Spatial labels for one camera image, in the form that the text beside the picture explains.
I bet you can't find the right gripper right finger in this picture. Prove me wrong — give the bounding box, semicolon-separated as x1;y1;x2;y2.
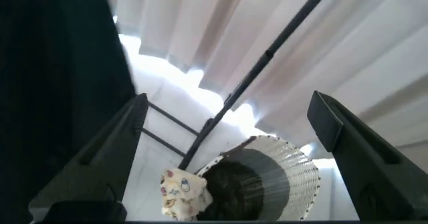
306;90;428;222

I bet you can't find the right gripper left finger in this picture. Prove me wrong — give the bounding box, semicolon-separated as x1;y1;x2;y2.
28;92;150;222

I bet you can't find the black garment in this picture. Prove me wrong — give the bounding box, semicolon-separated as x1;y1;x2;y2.
0;0;138;223

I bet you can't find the white laundry basket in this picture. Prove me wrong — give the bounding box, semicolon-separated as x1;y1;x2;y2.
195;134;322;222

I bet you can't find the black clothes rack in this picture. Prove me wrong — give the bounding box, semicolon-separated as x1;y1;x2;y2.
135;0;338;171

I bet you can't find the cream printed garment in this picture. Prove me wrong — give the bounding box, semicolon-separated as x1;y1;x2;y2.
159;167;214;222

